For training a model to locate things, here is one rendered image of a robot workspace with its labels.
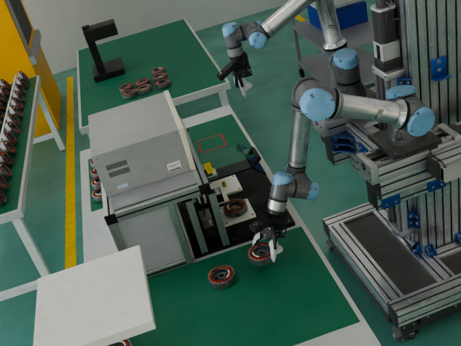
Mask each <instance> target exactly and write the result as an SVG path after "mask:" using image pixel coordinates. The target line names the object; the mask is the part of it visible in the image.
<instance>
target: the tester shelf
mask: <svg viewBox="0 0 461 346"><path fill-rule="evenodd" d="M180 120H181V122H182V125H183V127H184V129H185V134H186V136H187V141H188V143H189V147H190V150H191V154H192V157H193V161H194V163H195V166H196V169H195V170H190V171H188V172H184V173H182V174H178V175H175V176H171V177H169V178H165V179H163V180H160V181H157V182H154V183H150V184H147V185H144V186H141V187H138V188H135V189H131V190H129V191H126V192H122V193H120V194H116V195H114V196H110V197H107V195H106V192H105V191H104V188H103V185H102V182H101V189H102V202H103V210H104V219H105V221H106V224H107V226H109V225H112V224H115V223H118V222H121V221H123V220H127V219H129V218H133V217H135V216H140V215H142V214H146V213H148V212H151V211H154V210H157V209H160V208H163V207H166V206H169V205H173V204H175V203H179V202H181V201H184V200H187V199H190V198H194V197H196V196H200V195H203V194H207V193H209V192H211V188H210V185H209V182H208V180H207V178H206V175H205V173H204V170H203V168H202V166H201V163H200V160H199V158H198V156H197V154H196V151H195V149H194V146H193V144H192V142H191V140H190V137H189V134H188V132H187V129H186V128H185V125H184V123H183V120H182V118H181V117H180Z"/></svg>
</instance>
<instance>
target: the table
mask: <svg viewBox="0 0 461 346"><path fill-rule="evenodd" d="M17 76H18V78H17V79H16V80H15V81H16V83H17V84H15V85H14V86H13V89H14V91H13V92H12V96H13V98H12V99H11V100H10V102H11V104H12V105H11V107H10V108H9V111H10V112H11V113H8V114H7V115H6V116H5V113H6V110H7V107H8V102H9V99H10V93H11V90H12V85H13V83H11V84H9V83H8V82H7V81H5V80H3V79H0V135H1V130H2V127H3V121H4V118H6V120H7V121H8V122H7V123H6V124H5V129H6V130H7V131H8V132H7V131H5V132H3V134H2V135H1V137H2V139H3V141H2V142H1V143H0V147H1V149H2V150H3V151H0V224H3V223H6V222H10V221H12V223H13V225H14V227H15V229H16V230H17V232H18V234H19V236H20V238H21V239H22V241H23V243H24V245H25V248H26V249H27V251H28V253H29V255H30V257H31V259H32V260H33V262H34V264H35V266H36V268H37V270H38V272H39V273H40V276H41V277H44V276H47V275H50V274H51V271H50V269H49V267H48V265H47V264H46V262H45V260H44V258H43V256H42V254H41V252H40V250H39V248H38V247H37V245H36V243H35V241H34V239H33V237H32V234H31V233H30V231H29V229H28V228H27V225H26V223H25V221H24V219H23V217H24V215H25V204H26V198H27V188H28V181H29V171H30V165H31V159H32V148H33V144H35V143H38V142H42V141H45V140H48V139H52V138H54V139H55V140H56V143H57V145H58V147H59V149H60V151H61V152H63V151H65V146H64V144H63V141H62V139H61V136H60V134H59V132H58V129H57V127H56V125H55V123H54V120H53V118H52V116H51V113H50V111H49V109H48V107H47V104H46V102H45V99H44V97H43V94H42V93H41V91H40V83H41V79H40V76H39V75H38V76H34V77H31V78H28V77H27V76H26V75H25V74H24V73H23V72H22V71H19V72H18V73H17ZM38 103H39V104H40V107H41V108H42V111H43V113H44V116H45V118H46V120H47V123H48V124H49V127H50V129H51V131H52V132H51V133H49V134H46V135H43V136H39V137H36V138H34V132H35V126H36V116H37V110H38ZM37 287H38V280H36V281H32V282H29V283H27V284H23V285H21V286H17V287H15V288H11V289H9V290H5V291H3V292H0V301H3V300H6V299H9V298H12V297H15V296H18V295H21V294H24V293H26V292H30V291H33V290H36V289H37Z"/></svg>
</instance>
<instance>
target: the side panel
mask: <svg viewBox="0 0 461 346"><path fill-rule="evenodd" d="M108 228H109V230H110V233H111V235H112V237H113V240H114V242H115V244H116V247H117V250H118V251H122V250H125V249H129V248H131V247H134V246H137V245H140V247H141V250H142V252H143V259H144V263H145V270H146V274H147V278H150V277H153V276H156V275H160V274H162V273H166V272H168V271H171V270H174V269H177V268H180V267H183V266H186V265H188V264H190V263H193V259H192V256H191V253H190V250H189V247H188V244H187V241H186V238H185V235H184V232H183V230H182V226H181V223H180V221H179V218H178V214H177V212H176V208H175V206H174V204H173V205H169V206H166V207H163V208H160V209H157V210H154V211H151V212H148V213H146V214H142V215H140V216H135V217H133V218H129V219H127V220H123V221H121V222H118V223H115V224H112V225H109V226H108Z"/></svg>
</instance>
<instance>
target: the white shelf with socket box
mask: <svg viewBox="0 0 461 346"><path fill-rule="evenodd" d="M154 329H156V324H155V319H154V312H153V308H152V301H151V296H150V289H149V286H148V281H147V274H146V270H145V263H144V259H143V252H142V250H141V247H140V245H137V246H134V247H131V248H129V249H125V250H122V251H119V252H116V253H113V254H110V255H107V256H104V257H101V258H98V259H94V260H92V261H89V262H86V263H83V264H80V265H77V266H74V267H71V268H68V269H65V270H62V271H59V272H57V273H53V274H50V275H47V276H44V277H41V278H38V287H37V298H36V316H35V326H34V344H33V346H107V345H111V344H113V343H116V342H119V341H122V340H125V339H127V338H130V337H133V336H136V335H139V334H142V333H145V332H148V331H150V330H154Z"/></svg>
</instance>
